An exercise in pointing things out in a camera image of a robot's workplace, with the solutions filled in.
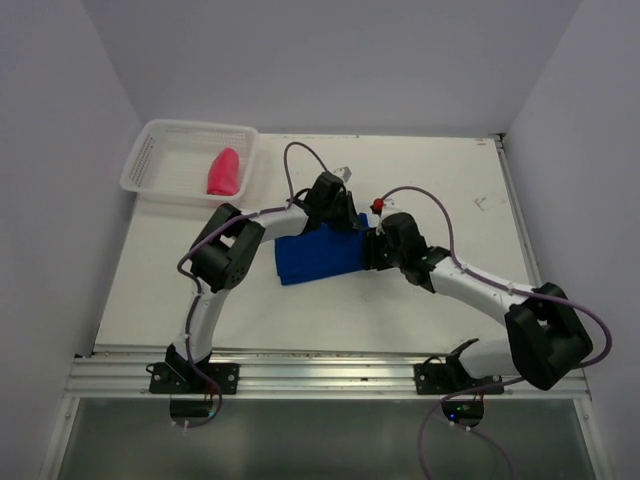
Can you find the blue microfiber towel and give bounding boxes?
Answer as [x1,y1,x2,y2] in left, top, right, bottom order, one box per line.
[274,224,364,286]

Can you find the pink microfiber towel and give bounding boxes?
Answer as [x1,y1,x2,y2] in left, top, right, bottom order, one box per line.
[206,148,240,196]

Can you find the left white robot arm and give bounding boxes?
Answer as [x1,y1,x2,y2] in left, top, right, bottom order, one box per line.
[165,169,361,393]

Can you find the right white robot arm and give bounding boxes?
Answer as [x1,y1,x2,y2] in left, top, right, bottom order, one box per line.
[363,210,593,393]

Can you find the white plastic basket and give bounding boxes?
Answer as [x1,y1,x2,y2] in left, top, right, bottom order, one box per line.
[120,119,259,206]

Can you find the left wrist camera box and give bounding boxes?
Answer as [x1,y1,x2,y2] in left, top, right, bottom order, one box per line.
[333,167,352,183]

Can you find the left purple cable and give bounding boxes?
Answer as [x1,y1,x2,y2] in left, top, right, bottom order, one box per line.
[177,142,346,429]

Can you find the purple cable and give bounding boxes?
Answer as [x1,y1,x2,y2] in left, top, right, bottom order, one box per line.
[377,186,614,480]
[177,142,346,429]

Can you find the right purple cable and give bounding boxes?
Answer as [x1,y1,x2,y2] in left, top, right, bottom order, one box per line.
[377,186,614,480]

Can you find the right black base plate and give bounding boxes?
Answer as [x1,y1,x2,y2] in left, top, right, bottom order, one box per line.
[413,356,504,396]

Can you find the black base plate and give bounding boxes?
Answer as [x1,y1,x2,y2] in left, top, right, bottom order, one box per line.
[145,362,239,395]
[413,356,504,396]

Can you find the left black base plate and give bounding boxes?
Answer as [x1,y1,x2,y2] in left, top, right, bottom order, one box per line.
[145,362,239,395]

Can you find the aluminium mounting rail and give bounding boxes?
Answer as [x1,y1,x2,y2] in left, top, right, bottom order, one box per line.
[64,349,591,400]

